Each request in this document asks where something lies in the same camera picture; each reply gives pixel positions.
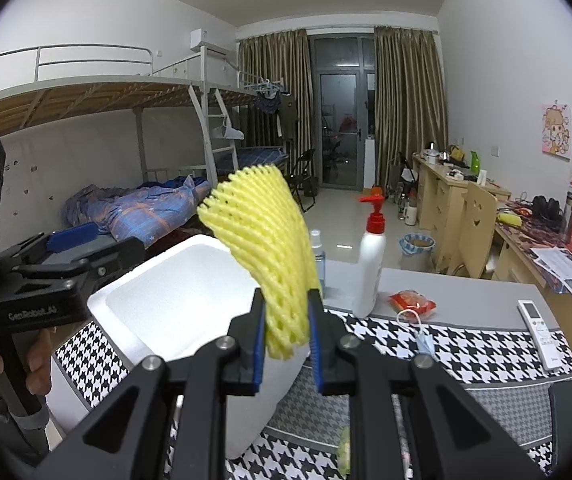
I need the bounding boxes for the light wooden desk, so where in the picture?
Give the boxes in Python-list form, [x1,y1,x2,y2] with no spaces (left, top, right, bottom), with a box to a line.
[412,152,512,251]

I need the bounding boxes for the black phone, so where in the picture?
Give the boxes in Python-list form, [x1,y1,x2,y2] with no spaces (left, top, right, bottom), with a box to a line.
[548,380,572,446]

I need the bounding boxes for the houndstooth tablecloth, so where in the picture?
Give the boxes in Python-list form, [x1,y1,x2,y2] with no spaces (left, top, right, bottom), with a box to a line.
[53,305,572,480]

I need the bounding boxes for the red snack packet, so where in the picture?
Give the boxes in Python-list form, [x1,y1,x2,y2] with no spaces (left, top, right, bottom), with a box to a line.
[388,290,438,320]

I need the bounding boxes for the group of floor bottles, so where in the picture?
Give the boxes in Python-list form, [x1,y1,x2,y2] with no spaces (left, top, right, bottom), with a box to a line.
[390,184,419,226]

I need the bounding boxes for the white foam box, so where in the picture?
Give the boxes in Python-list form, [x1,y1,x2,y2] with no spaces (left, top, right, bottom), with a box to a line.
[87,234,313,461]

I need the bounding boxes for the metal bunk bed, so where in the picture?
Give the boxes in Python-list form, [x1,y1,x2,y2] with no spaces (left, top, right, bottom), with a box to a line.
[0,44,291,221]

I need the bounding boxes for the blue spray bottle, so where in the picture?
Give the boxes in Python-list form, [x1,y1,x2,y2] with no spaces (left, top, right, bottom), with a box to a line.
[310,230,327,297]

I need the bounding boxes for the black folding chair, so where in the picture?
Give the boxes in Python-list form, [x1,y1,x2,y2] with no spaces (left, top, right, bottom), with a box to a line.
[288,149,319,212]

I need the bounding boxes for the white air conditioner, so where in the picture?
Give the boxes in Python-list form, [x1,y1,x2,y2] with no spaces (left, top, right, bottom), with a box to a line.
[190,27,229,54]

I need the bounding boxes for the cluttered wooden desk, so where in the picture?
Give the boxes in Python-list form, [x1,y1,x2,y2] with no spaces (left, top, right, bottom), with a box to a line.
[493,205,572,356]

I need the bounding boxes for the light blue face mask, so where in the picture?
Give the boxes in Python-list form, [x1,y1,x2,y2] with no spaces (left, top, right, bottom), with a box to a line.
[397,310,435,361]

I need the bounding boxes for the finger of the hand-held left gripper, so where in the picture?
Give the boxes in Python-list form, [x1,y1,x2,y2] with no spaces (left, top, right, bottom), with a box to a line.
[13,236,145,292]
[0,222,101,267]

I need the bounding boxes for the white clothes hanger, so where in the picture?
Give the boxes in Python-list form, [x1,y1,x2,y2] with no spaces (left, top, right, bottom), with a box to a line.
[211,114,245,141]

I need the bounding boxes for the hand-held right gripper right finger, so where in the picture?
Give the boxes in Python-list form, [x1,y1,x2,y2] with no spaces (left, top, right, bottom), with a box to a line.
[307,287,549,480]

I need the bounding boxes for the yellow foam fruit net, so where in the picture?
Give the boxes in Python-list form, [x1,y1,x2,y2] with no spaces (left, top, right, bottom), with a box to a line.
[197,164,323,361]

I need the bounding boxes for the white paper sheets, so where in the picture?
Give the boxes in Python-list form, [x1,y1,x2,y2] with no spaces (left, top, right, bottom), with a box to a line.
[533,247,572,297]

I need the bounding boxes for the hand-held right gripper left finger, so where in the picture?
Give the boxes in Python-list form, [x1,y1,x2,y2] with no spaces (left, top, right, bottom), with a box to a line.
[30,287,267,480]

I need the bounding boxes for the dark hanging clothes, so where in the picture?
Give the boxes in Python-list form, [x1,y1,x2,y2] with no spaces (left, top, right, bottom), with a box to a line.
[253,89,285,116]

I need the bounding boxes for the black headphones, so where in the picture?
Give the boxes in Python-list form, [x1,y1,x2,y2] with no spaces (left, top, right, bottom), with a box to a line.
[531,195,563,224]

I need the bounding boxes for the white remote control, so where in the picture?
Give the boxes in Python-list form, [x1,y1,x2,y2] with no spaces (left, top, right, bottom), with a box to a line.
[517,300,563,371]

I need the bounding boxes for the blue checked blanket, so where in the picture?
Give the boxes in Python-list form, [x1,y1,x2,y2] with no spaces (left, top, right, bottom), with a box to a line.
[63,175,213,249]

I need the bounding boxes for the person's left hand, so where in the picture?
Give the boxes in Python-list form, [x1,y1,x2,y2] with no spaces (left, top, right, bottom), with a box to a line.
[0,329,53,397]

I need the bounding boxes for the wooden smiley chair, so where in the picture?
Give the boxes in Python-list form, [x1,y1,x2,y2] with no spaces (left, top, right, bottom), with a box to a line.
[448,180,499,279]

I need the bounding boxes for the glass balcony door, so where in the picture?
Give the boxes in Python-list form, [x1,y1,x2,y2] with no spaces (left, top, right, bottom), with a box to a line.
[313,34,377,192]

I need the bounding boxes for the blue lined trash bin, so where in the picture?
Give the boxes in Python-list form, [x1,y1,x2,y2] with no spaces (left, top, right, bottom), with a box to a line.
[398,232,437,272]

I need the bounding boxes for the white red pump bottle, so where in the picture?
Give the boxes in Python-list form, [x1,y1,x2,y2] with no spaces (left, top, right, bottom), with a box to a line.
[353,194,387,319]

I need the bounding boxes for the pink cartoon wall poster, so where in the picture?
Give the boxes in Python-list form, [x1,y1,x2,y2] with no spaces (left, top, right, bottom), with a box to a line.
[541,101,572,161]

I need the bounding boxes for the brown curtain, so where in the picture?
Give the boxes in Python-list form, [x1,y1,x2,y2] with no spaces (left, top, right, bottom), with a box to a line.
[374,26,450,202]
[237,29,315,187]

